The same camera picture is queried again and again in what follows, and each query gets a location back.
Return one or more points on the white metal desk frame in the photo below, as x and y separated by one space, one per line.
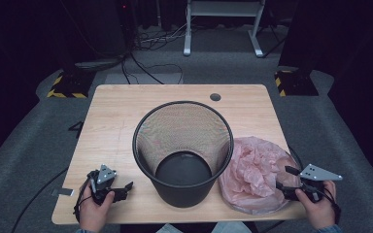
221 9

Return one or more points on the person's left hand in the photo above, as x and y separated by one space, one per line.
94 212

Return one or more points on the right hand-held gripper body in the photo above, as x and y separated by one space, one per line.
317 179

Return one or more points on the pink plastic trash bag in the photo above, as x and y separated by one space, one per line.
255 171

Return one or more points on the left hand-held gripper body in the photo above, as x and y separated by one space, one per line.
105 176

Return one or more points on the grey tape strip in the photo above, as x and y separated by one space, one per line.
63 192

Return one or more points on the black clamp at table edge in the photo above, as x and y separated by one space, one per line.
77 128

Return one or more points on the yellow black striped stand base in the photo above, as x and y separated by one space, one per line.
69 85
294 84

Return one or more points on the dark round table grommet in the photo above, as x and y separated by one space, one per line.
215 97

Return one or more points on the person's right hand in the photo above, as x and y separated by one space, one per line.
319 210

